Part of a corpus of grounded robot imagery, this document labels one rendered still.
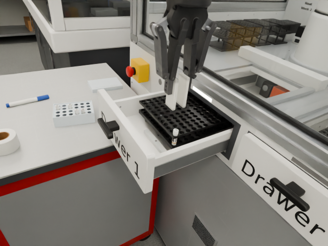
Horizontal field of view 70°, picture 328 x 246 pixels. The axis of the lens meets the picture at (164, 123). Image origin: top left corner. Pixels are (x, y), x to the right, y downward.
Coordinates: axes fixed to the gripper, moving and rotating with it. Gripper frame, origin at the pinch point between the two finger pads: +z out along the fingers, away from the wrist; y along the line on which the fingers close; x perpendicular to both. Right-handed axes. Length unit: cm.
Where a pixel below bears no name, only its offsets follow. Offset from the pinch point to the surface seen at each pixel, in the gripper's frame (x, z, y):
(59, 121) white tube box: 31.5, 21.8, -20.7
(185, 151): -6.0, 11.8, -0.1
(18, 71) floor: 270, 100, -33
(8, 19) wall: 422, 76, -29
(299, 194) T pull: -26.0, 9.3, 9.9
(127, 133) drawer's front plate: 1.0, 8.1, -10.8
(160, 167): -6.2, 13.5, -6.6
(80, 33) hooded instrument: 87, 11, 2
